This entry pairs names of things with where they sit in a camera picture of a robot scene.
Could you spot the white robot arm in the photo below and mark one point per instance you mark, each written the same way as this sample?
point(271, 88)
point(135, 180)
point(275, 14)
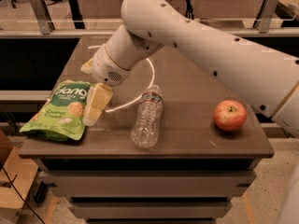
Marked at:
point(266, 78)

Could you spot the red apple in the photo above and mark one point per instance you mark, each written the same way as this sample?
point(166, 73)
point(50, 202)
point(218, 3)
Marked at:
point(229, 115)

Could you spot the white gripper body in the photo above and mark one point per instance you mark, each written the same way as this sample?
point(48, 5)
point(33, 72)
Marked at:
point(106, 66)

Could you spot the wooden box at left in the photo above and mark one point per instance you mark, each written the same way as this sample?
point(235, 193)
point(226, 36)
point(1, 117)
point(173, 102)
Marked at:
point(16, 177)

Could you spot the metal rail with brackets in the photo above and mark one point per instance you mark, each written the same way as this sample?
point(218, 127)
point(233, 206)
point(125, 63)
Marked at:
point(231, 16)

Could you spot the clear plastic water bottle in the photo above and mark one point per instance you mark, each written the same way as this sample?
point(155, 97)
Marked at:
point(145, 132)

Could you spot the black table leg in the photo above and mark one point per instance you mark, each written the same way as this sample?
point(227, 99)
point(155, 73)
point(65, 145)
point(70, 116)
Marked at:
point(76, 14)

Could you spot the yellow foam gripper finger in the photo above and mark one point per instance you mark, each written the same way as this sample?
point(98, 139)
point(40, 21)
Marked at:
point(99, 96)
point(87, 67)

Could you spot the green rice chip bag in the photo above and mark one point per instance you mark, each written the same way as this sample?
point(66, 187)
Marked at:
point(61, 117)

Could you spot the grey drawer cabinet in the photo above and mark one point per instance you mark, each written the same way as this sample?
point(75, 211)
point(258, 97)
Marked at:
point(189, 177)

